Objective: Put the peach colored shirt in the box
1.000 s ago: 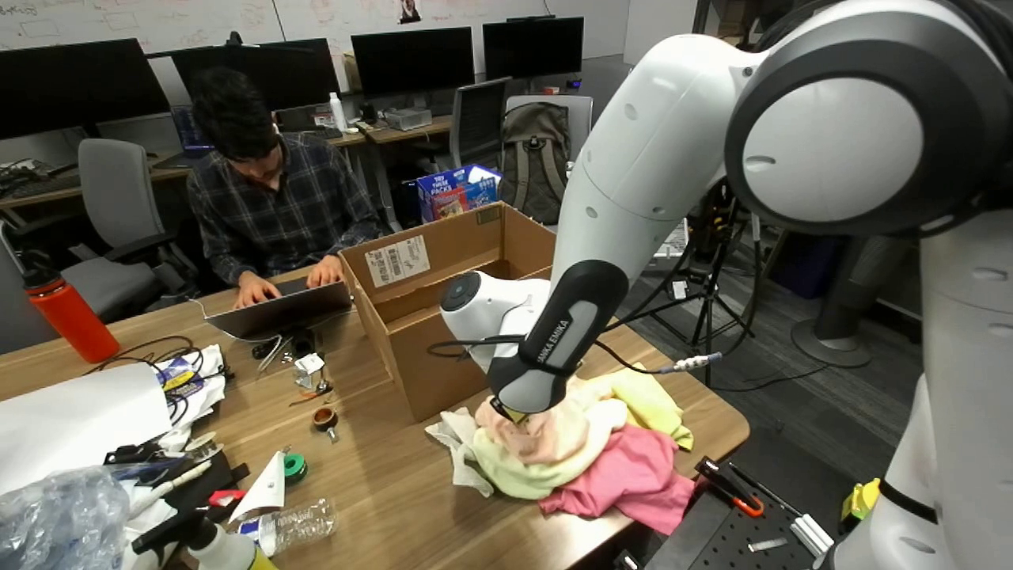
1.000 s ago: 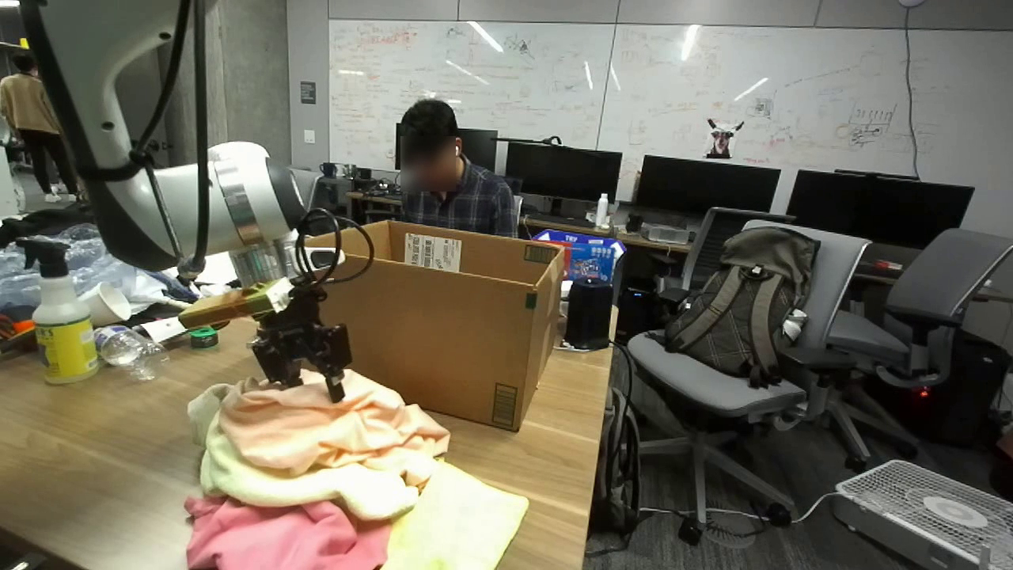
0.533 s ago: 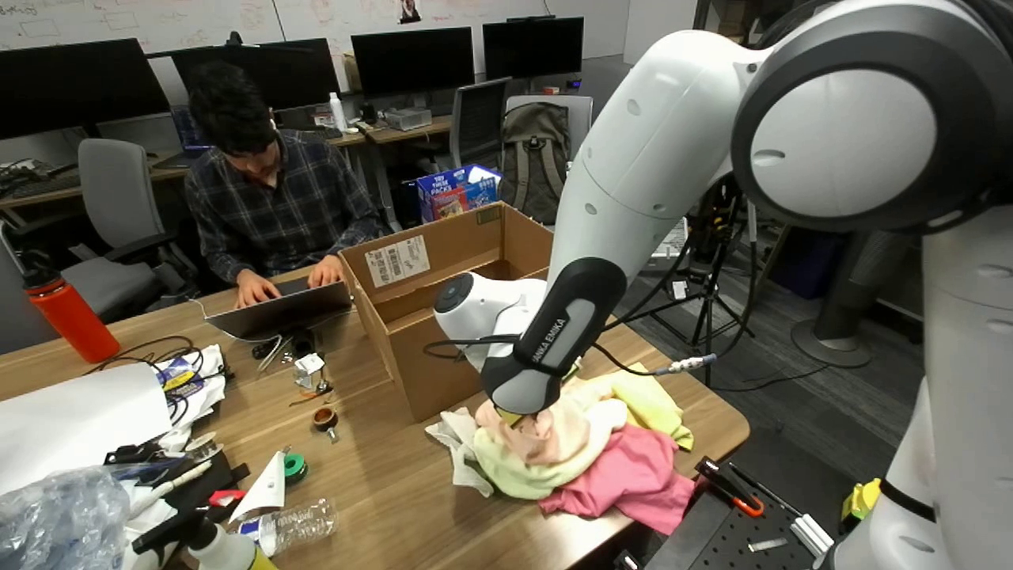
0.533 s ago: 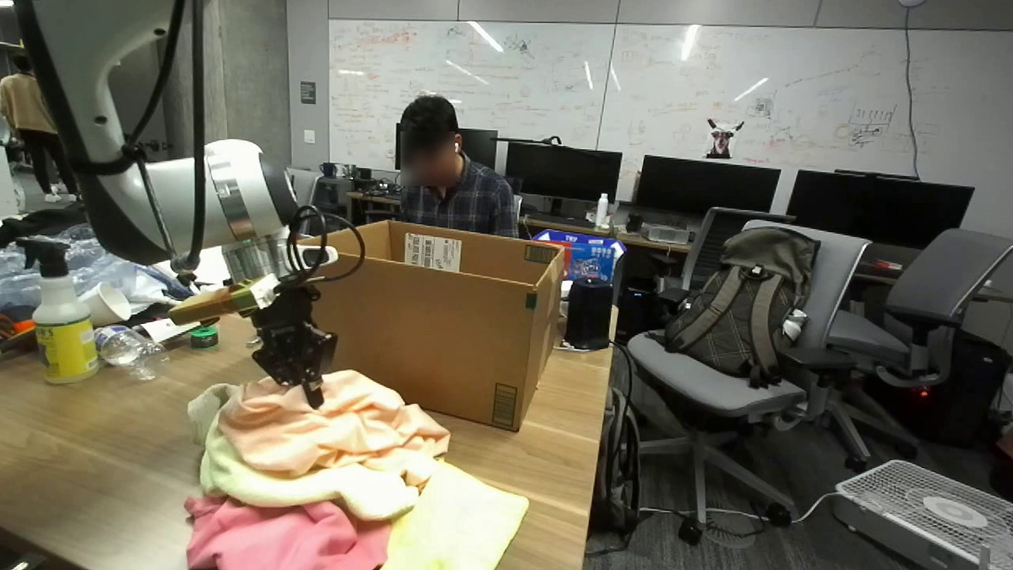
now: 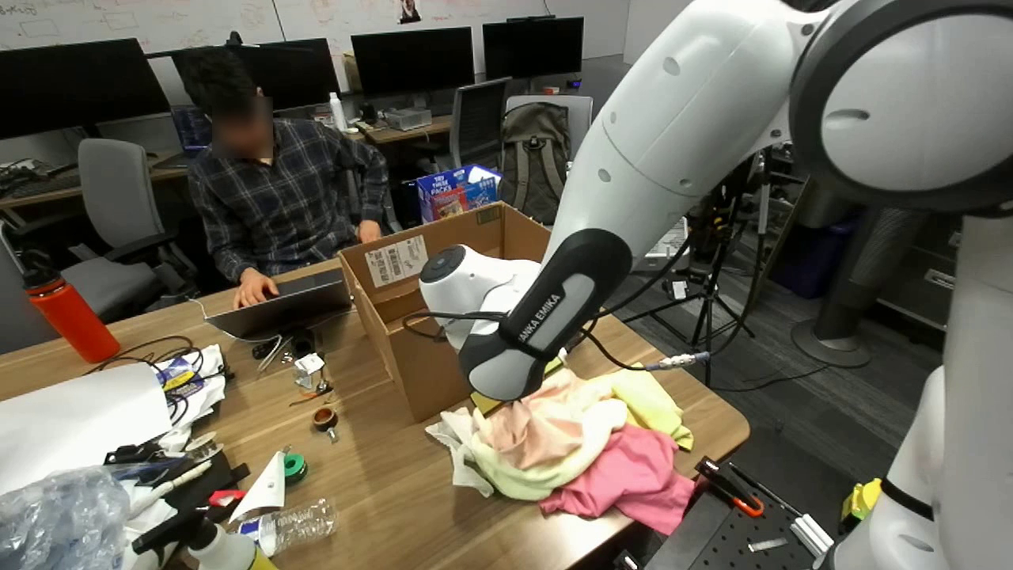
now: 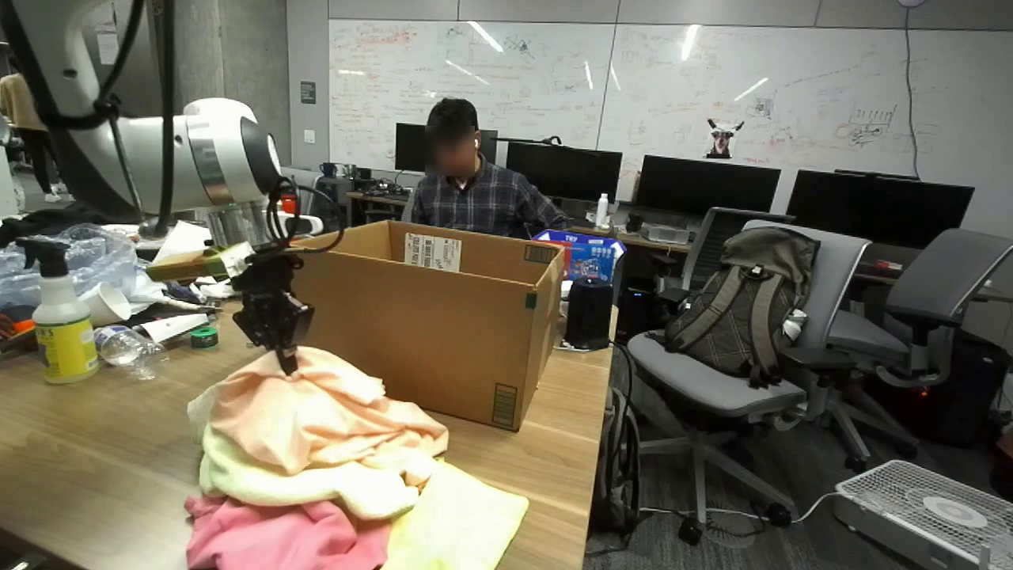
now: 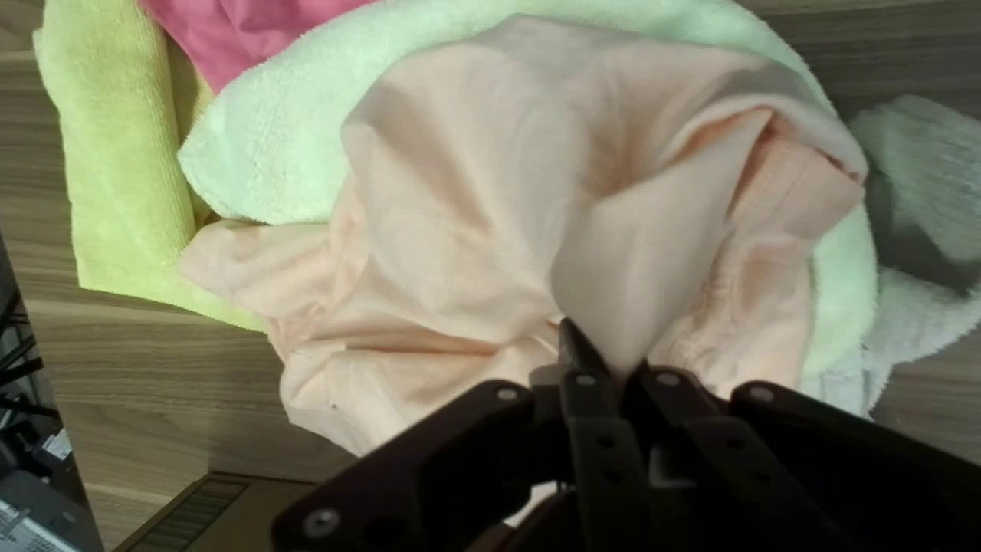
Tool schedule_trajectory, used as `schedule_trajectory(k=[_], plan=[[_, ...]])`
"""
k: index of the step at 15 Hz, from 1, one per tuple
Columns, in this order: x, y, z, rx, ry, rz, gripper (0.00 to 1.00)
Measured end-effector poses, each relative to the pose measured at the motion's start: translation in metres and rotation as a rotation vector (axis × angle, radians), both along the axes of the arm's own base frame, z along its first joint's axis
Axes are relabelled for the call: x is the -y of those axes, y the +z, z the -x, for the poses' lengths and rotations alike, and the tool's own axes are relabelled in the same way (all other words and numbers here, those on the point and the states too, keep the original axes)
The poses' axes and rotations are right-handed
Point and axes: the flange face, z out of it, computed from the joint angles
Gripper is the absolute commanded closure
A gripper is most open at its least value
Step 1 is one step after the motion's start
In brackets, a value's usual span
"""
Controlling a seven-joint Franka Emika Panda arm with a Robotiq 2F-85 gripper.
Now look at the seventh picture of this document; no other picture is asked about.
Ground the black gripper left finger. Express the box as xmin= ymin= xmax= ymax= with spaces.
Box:
xmin=269 ymin=314 xmax=656 ymax=552

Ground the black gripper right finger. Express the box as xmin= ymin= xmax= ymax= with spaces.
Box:
xmin=621 ymin=357 xmax=981 ymax=552

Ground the peach colored shirt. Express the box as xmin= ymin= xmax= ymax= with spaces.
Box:
xmin=182 ymin=11 xmax=870 ymax=457

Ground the pink shirt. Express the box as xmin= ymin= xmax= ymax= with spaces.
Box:
xmin=136 ymin=0 xmax=376 ymax=95

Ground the white towel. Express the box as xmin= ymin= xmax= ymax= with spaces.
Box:
xmin=801 ymin=90 xmax=981 ymax=417

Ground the cream white cloth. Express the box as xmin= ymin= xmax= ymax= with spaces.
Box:
xmin=178 ymin=0 xmax=884 ymax=379

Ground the yellow cloth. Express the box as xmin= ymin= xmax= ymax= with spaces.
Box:
xmin=32 ymin=0 xmax=273 ymax=334

